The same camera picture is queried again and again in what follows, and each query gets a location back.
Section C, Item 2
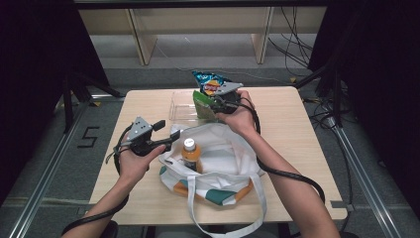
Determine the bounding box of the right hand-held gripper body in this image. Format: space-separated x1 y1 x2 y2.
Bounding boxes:
214 81 245 115

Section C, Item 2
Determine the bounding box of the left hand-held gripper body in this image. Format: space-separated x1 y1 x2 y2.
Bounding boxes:
127 116 166 158

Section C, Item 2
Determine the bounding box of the green snack packet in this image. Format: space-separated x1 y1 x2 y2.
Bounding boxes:
192 89 221 121

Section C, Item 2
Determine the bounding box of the blue chip bag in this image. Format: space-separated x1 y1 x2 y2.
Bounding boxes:
191 69 233 97

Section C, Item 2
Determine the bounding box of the clear plastic box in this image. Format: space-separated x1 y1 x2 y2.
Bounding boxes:
168 89 239 124

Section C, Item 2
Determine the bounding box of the white tote bag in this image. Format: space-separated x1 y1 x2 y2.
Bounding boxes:
157 122 268 238

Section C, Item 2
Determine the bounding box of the person's right hand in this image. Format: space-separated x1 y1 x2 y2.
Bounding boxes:
215 90 259 137

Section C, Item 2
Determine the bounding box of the person's left hand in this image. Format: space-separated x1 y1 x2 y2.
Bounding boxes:
116 141 168 189

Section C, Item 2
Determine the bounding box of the orange juice bottle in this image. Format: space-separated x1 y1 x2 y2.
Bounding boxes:
180 138 203 174

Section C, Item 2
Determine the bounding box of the light wooden desk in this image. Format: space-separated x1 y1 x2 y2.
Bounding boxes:
78 6 328 66

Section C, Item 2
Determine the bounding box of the black tripod stand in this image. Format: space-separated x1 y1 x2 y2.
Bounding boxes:
293 62 345 128
61 70 126 134

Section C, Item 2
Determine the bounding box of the black chair part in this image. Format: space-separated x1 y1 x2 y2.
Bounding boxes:
98 221 119 238

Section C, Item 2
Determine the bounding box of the thin grey floor cable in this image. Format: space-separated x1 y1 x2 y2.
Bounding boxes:
155 43 292 84

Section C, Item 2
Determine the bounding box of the bundle of black floor cables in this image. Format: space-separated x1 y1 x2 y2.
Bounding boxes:
266 6 315 79

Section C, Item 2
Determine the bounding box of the left hand-held gripper cable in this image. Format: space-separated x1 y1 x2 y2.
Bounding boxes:
60 125 132 237

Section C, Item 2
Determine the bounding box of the hand-held gripper cable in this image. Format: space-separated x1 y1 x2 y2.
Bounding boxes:
60 125 132 237
242 98 327 204

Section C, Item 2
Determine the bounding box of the right hand-held gripper cable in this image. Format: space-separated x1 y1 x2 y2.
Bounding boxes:
242 98 327 204

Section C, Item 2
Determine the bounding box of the aluminium floor rail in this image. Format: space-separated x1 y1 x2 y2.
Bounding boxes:
330 118 403 238
8 95 95 238

